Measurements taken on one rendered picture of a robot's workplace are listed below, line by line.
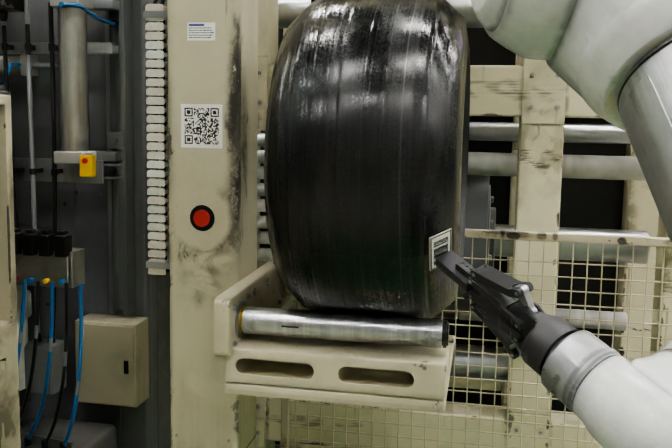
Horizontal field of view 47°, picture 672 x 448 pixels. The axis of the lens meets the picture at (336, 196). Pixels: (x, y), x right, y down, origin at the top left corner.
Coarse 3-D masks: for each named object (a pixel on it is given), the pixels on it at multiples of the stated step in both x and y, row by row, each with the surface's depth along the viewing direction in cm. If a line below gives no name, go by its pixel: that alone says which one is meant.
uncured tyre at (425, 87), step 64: (320, 0) 127; (384, 0) 123; (320, 64) 113; (384, 64) 111; (448, 64) 113; (320, 128) 110; (384, 128) 109; (448, 128) 110; (320, 192) 111; (384, 192) 109; (448, 192) 111; (320, 256) 115; (384, 256) 113
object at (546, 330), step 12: (516, 312) 101; (528, 312) 98; (540, 312) 99; (528, 324) 99; (540, 324) 97; (552, 324) 97; (564, 324) 97; (528, 336) 97; (540, 336) 96; (552, 336) 95; (564, 336) 96; (528, 348) 97; (540, 348) 96; (528, 360) 98; (540, 360) 96; (540, 372) 97
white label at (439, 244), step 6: (450, 228) 113; (438, 234) 112; (444, 234) 112; (450, 234) 113; (432, 240) 111; (438, 240) 112; (444, 240) 113; (450, 240) 114; (432, 246) 112; (438, 246) 113; (444, 246) 113; (450, 246) 114; (432, 252) 113; (438, 252) 113; (444, 252) 114; (432, 258) 113; (432, 264) 114
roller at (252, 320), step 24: (240, 312) 128; (264, 312) 128; (288, 312) 127; (312, 312) 127; (336, 312) 127; (288, 336) 128; (312, 336) 126; (336, 336) 125; (360, 336) 124; (384, 336) 124; (408, 336) 123; (432, 336) 122
